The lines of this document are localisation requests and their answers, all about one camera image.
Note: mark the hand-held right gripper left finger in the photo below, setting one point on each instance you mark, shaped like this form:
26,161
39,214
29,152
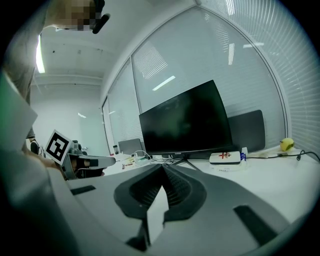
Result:
100,200

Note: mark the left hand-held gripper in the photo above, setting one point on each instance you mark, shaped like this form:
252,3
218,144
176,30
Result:
57,147

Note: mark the white window blinds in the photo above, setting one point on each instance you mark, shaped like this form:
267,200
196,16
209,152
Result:
287,62

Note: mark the wide grey partition panel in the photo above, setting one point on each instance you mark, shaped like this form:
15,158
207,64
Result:
130,147

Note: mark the person's left forearm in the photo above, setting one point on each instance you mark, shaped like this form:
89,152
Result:
40,160

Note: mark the yellow toy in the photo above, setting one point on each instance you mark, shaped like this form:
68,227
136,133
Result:
287,144

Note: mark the dark grey partition panel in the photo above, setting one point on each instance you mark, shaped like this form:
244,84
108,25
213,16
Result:
247,132

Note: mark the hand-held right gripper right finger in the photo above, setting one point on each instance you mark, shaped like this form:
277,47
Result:
215,200

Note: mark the long ceiling light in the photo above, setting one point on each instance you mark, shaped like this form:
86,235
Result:
40,55

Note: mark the person's head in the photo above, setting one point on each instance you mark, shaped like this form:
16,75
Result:
72,13

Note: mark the black head-worn camera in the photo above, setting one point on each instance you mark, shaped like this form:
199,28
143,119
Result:
101,21

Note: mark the white box with red print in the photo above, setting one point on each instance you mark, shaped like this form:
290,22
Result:
225,158

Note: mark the dark tumbler cup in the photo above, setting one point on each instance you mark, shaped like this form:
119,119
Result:
115,149

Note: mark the yellow snack packet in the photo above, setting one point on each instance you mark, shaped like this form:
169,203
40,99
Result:
130,162

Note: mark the black computer monitor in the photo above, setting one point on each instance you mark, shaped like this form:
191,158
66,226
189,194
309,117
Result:
187,125

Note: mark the small white blue packet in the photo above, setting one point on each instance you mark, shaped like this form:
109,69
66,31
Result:
244,155

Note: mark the person's grey printed shirt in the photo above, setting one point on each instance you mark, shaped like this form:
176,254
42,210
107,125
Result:
20,62

